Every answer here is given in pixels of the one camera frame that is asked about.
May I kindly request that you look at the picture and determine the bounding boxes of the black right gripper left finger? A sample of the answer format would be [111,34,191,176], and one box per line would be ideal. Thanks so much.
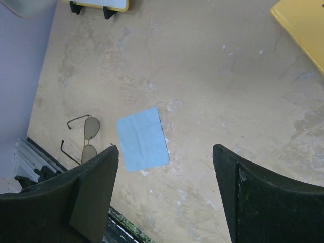
[1,145,119,242]

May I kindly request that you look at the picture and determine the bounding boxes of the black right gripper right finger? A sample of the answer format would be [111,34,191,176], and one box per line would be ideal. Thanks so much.
[213,144,323,242]

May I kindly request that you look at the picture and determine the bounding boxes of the thin framed sunglasses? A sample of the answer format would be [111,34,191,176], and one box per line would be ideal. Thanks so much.
[60,114,100,165]

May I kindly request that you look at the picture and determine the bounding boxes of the blue cleaning cloth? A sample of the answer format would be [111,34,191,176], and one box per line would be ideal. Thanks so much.
[116,107,170,172]

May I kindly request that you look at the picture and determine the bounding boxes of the pink glasses case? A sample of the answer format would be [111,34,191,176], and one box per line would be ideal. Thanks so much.
[1,0,57,18]

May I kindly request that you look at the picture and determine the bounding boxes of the yellow book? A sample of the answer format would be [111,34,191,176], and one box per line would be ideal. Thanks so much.
[270,0,323,73]

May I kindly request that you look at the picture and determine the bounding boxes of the small whiteboard on stand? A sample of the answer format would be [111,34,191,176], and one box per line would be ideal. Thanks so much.
[63,0,130,20]

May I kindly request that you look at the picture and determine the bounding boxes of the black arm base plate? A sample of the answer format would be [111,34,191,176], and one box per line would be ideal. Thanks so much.
[15,136,155,243]

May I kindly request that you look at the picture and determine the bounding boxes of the aluminium rail frame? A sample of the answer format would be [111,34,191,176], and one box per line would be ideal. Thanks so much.
[13,139,64,183]

